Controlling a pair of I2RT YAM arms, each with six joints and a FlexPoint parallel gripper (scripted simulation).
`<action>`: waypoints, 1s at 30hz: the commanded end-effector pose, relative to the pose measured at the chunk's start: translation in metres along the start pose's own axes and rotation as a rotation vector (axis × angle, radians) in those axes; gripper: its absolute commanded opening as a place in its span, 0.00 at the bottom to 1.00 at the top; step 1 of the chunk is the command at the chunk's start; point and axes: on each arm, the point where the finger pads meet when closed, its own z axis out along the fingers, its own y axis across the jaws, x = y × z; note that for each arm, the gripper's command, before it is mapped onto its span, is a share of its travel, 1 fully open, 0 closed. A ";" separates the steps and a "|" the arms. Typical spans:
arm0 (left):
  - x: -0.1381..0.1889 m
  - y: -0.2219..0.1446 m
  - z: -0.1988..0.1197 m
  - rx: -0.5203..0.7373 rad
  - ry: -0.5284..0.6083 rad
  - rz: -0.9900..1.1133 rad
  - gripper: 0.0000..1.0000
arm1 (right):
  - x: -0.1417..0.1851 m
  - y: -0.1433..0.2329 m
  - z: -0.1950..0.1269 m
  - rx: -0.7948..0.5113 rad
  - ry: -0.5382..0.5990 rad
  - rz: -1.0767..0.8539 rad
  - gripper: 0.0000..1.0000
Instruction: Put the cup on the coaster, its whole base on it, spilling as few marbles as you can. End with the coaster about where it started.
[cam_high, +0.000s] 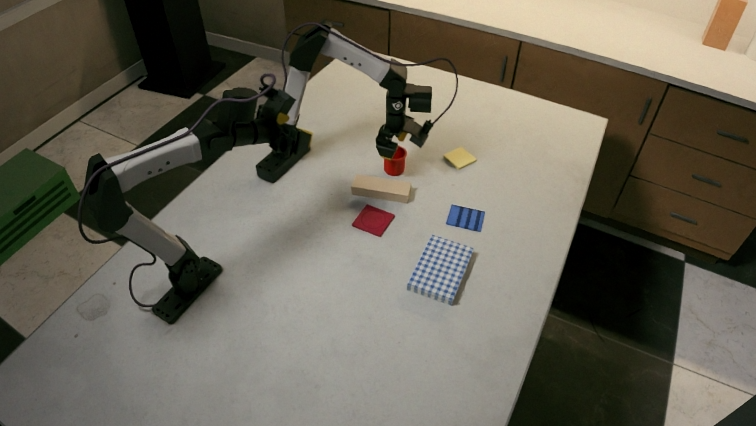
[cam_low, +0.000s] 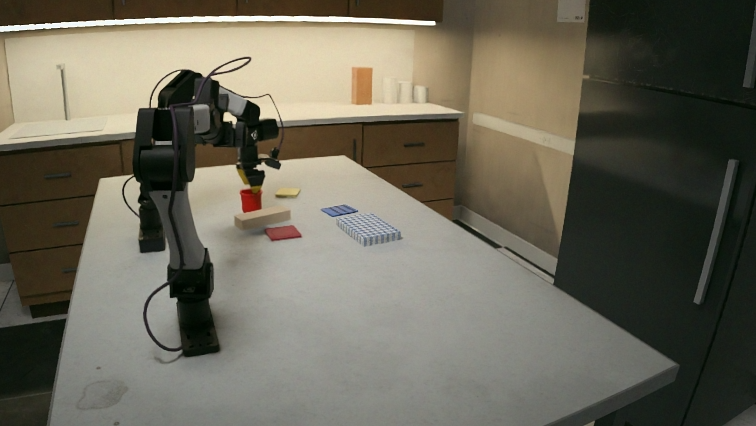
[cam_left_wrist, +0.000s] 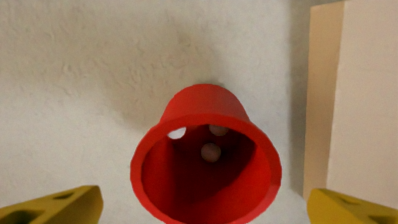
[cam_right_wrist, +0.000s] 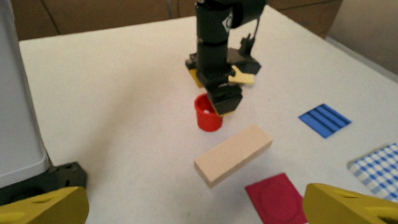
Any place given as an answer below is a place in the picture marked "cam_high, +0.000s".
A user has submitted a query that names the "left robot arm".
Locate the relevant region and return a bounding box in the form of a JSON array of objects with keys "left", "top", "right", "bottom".
[{"left": 255, "top": 20, "right": 433, "bottom": 176}]

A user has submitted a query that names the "red square coaster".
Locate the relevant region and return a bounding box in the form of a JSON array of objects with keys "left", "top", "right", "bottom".
[{"left": 352, "top": 204, "right": 395, "bottom": 237}]

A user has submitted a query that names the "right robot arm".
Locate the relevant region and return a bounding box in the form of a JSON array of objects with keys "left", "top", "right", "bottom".
[{"left": 83, "top": 89, "right": 296, "bottom": 323}]

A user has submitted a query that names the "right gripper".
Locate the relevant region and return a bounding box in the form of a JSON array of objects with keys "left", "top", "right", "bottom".
[{"left": 251, "top": 105, "right": 313, "bottom": 156}]

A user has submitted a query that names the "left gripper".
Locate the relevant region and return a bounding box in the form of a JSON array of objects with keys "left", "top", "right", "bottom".
[{"left": 375, "top": 110, "right": 414, "bottom": 160}]

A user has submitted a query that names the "beige rectangular block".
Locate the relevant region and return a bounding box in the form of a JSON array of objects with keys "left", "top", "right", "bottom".
[{"left": 351, "top": 174, "right": 411, "bottom": 204}]

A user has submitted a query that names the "red cup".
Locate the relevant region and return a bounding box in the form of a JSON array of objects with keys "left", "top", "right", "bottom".
[{"left": 384, "top": 145, "right": 407, "bottom": 176}]

